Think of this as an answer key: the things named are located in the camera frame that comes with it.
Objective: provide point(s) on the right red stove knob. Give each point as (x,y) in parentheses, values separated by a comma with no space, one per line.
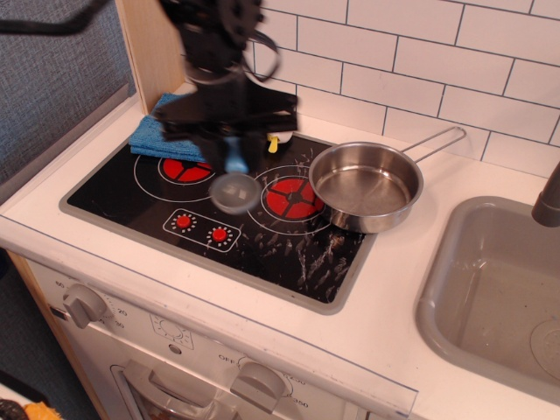
(219,235)

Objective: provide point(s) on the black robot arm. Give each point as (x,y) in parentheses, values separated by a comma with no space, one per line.
(215,35)

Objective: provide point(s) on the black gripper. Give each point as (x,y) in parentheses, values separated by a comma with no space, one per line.
(236,107)

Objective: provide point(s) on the white toy oven front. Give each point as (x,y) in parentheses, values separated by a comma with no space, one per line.
(143,366)

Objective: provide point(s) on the red stove knob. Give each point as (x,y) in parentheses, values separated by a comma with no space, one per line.
(219,235)
(183,221)

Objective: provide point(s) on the grey left oven knob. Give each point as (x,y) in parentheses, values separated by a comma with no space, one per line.
(83,305)

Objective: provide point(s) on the blue folded cloth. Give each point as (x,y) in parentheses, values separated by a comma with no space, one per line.
(148,140)

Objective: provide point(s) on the left red stove knob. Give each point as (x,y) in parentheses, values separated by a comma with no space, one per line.
(183,221)

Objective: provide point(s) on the yellow white toy whisk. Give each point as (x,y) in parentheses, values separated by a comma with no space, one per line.
(276,139)

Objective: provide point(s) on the grey sink basin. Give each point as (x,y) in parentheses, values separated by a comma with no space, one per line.
(490,303)

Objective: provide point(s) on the orange object at corner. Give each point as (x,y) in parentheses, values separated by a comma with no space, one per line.
(12,410)

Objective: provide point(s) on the wooden side post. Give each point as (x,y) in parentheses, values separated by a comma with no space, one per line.
(154,51)

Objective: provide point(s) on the grey right oven knob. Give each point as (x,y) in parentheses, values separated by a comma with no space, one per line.
(259,385)

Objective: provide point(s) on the grey oven knob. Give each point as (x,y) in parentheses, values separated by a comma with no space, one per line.
(259,385)
(83,305)

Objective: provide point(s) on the black toy stovetop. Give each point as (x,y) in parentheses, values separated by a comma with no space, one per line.
(283,246)

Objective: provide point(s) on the blue grey toy ladle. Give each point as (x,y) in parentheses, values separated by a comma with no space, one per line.
(235,192)

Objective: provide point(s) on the grey faucet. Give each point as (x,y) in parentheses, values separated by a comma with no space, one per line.
(546,210)

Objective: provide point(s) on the stainless steel pan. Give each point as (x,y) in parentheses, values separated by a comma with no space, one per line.
(370,188)

